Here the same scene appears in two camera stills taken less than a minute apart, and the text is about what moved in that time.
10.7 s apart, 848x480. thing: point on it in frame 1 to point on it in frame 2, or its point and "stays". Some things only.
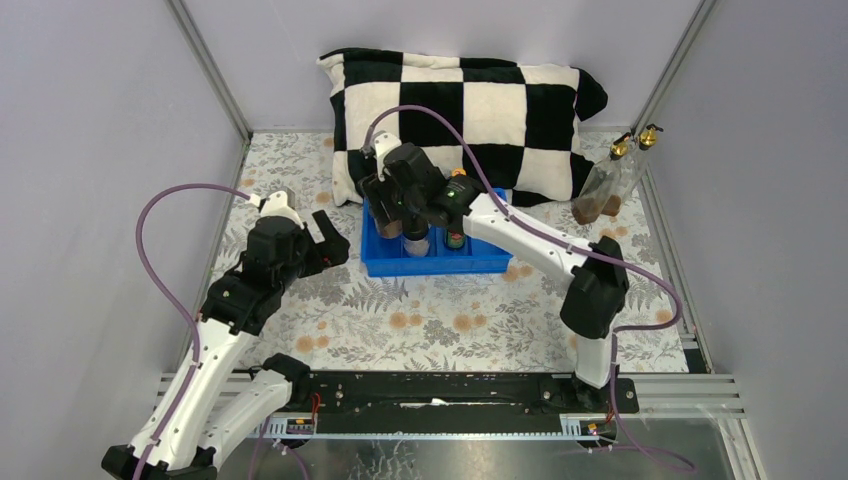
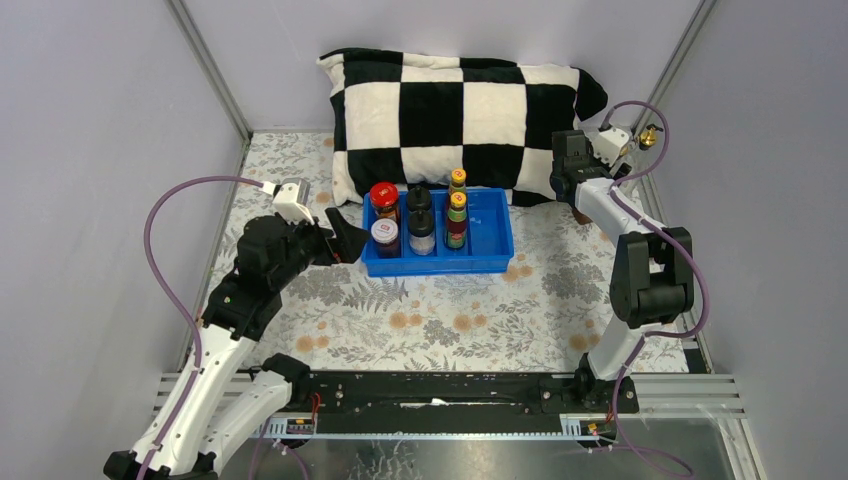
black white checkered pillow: x=526 y=118 stays
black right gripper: x=376 y=191 to x=597 y=161
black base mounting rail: x=454 y=402 stays
